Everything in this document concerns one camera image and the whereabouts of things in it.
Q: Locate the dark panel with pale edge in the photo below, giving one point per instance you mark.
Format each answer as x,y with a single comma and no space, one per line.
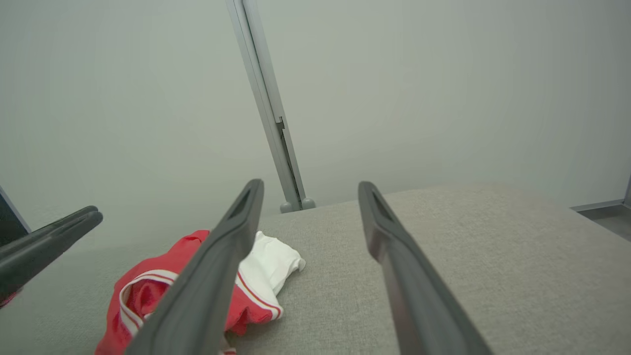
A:
9,219

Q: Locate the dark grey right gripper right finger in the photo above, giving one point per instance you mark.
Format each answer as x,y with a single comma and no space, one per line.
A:
419,296

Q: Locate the red t-shirt white sleeves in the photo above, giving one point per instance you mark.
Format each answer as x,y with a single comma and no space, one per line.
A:
268,264

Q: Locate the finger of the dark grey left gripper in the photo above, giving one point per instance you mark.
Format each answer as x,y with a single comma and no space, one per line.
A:
49,228
39,259

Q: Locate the grey metal frame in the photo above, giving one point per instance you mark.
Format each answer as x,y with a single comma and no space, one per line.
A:
599,204

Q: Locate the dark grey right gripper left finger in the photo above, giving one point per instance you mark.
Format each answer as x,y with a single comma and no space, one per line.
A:
207,276

